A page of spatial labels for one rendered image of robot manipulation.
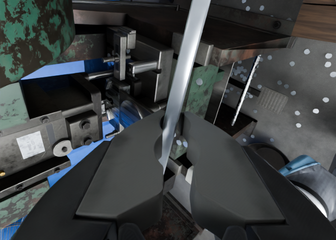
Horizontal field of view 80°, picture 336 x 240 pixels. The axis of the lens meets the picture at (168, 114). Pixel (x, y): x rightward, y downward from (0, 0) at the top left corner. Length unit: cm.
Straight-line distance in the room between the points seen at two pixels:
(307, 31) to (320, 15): 5
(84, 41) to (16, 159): 45
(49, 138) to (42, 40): 39
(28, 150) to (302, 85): 113
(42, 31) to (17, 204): 50
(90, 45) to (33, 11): 59
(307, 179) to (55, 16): 57
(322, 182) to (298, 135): 70
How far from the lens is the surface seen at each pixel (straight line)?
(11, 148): 62
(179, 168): 85
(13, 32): 26
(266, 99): 107
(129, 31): 70
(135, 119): 66
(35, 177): 66
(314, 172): 59
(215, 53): 60
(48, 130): 62
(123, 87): 72
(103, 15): 92
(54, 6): 32
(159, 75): 65
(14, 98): 50
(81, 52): 86
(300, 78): 118
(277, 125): 128
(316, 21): 79
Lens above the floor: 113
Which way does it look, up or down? 40 degrees down
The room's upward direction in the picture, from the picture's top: 114 degrees counter-clockwise
